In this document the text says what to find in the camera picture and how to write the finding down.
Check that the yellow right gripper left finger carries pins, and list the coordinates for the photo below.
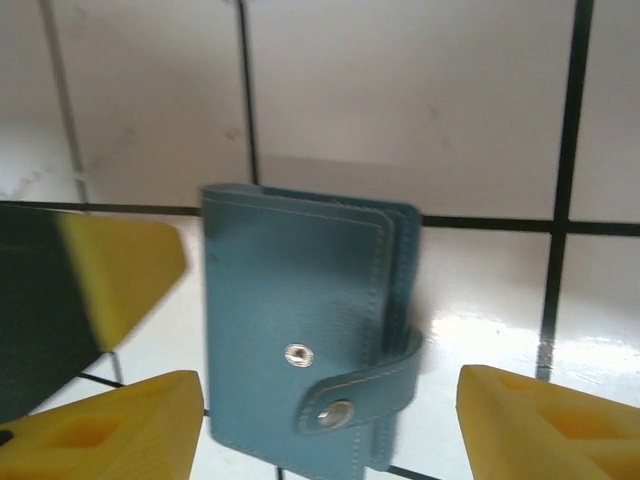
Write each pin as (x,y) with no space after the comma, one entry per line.
(100,440)

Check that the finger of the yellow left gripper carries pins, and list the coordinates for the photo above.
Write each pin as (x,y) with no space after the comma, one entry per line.
(75,290)

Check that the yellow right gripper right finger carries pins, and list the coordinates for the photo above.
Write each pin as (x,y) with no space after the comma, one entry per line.
(550,435)

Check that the blue leather card holder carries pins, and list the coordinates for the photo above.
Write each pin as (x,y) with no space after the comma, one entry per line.
(290,280)

